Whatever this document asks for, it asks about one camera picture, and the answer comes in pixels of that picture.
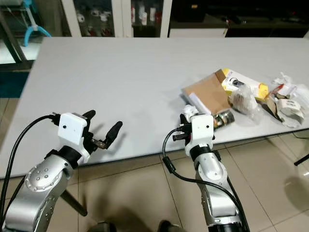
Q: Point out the small white paper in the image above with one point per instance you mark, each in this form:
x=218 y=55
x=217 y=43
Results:
x=190 y=111

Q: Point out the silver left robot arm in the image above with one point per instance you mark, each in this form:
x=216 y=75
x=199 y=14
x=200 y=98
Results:
x=34 y=186

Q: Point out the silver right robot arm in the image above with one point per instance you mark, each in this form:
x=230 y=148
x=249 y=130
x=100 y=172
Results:
x=215 y=191

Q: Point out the brown cardboard box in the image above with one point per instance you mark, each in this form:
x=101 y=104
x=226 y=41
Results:
x=207 y=92

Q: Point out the small brown can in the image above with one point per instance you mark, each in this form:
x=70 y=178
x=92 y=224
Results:
x=224 y=119

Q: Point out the black table leg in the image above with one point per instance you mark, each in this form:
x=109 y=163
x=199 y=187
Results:
x=301 y=159
x=75 y=202

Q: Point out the clear crumpled plastic bag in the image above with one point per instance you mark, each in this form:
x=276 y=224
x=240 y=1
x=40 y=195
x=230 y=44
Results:
x=245 y=101

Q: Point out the yellow white product box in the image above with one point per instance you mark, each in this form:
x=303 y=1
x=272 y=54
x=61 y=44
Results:
x=241 y=82

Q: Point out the dark blue floor mat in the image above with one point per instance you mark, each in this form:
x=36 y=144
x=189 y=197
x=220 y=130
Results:
x=12 y=84

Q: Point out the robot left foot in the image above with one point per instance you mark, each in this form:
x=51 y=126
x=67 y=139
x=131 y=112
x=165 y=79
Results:
x=108 y=227

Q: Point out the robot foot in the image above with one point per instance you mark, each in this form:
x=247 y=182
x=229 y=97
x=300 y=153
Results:
x=165 y=226
x=108 y=227

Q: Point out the flat white box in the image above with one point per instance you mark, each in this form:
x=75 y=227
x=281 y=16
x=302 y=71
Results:
x=198 y=33

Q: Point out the torn brown cardboard piece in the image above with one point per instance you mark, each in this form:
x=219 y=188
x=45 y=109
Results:
x=273 y=107

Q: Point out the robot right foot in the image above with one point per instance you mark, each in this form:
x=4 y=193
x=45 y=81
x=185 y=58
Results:
x=165 y=226

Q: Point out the white glass door cabinet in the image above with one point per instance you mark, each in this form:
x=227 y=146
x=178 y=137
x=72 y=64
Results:
x=120 y=19

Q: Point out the blue plastic stand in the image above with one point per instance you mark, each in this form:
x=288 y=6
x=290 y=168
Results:
x=35 y=24

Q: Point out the white paper packaging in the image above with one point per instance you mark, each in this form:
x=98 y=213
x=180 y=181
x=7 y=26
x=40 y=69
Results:
x=292 y=112

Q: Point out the white crumpled plastic wrapper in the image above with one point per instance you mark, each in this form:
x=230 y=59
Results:
x=288 y=84

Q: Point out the black low cabinet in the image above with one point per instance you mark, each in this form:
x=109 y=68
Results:
x=260 y=14

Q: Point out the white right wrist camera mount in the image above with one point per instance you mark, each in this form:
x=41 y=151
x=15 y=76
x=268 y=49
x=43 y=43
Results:
x=203 y=129

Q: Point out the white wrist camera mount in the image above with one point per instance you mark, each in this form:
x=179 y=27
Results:
x=72 y=128
x=203 y=129

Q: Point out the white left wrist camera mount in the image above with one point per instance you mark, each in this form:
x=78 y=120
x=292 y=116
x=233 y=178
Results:
x=72 y=128

